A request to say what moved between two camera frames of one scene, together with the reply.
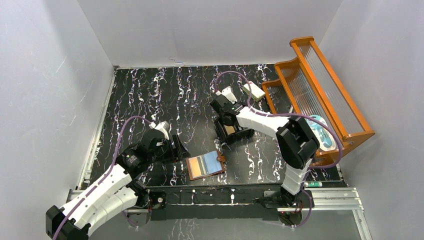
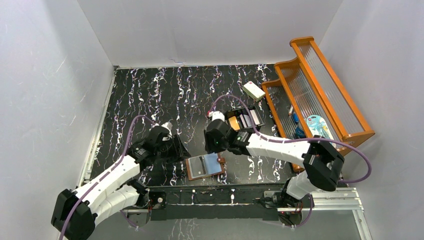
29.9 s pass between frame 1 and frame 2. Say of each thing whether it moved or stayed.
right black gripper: moved
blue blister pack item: stayed
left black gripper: stayed
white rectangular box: stayed
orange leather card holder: stayed
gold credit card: moved
